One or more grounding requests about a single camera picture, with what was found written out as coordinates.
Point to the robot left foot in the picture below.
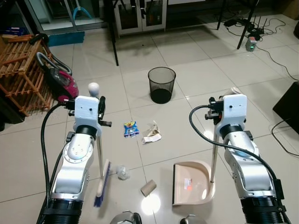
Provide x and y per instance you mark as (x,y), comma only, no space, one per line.
(126,218)

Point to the light blue curved hanger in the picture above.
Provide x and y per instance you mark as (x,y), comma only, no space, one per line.
(82,10)

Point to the black stand leg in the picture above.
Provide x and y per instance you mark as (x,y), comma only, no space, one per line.
(112,37)

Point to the grey power adapter green light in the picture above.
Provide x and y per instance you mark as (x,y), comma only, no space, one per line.
(252,44)

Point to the crumpled white paper wrapper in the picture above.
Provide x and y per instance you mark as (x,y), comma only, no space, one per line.
(152,134)

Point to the brown cardboard tube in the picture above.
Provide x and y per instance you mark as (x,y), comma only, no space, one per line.
(148,188)

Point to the black router with antennas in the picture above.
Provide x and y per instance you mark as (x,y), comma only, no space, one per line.
(257,31)

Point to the black mesh waste bin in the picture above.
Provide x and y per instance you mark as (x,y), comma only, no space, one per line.
(161,86)

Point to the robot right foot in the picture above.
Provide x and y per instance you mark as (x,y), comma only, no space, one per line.
(189,220)

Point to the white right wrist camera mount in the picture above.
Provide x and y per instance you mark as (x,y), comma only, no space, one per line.
(234,109)

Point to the blue floor mat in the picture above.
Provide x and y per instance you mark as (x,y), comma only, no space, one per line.
(65,38)

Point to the broom with blue bristles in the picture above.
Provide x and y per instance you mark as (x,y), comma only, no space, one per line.
(101,184)

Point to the white glass-door cabinet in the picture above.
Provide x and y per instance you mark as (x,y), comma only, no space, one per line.
(140,16)

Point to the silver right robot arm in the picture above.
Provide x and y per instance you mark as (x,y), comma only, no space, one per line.
(245,163)

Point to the blue snack packet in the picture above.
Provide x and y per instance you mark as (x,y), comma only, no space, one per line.
(131,129)

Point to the black box speaker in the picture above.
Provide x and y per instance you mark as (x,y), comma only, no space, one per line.
(287,107)

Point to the black power brick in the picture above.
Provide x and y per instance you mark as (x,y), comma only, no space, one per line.
(231,23)

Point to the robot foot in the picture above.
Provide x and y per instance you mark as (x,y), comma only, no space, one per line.
(126,218)
(189,220)

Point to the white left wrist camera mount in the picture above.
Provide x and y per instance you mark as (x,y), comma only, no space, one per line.
(86,111)

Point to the magenta vacuum cleaner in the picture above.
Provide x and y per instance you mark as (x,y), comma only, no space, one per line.
(63,81)

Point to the wooden slatted rack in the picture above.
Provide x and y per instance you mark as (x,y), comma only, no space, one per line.
(21,77)

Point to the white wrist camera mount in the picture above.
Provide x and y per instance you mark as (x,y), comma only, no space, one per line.
(86,111)
(234,109)

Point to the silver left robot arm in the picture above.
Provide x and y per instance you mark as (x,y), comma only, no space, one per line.
(74,158)

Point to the black tripod leg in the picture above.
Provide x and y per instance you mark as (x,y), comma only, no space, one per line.
(247,25)

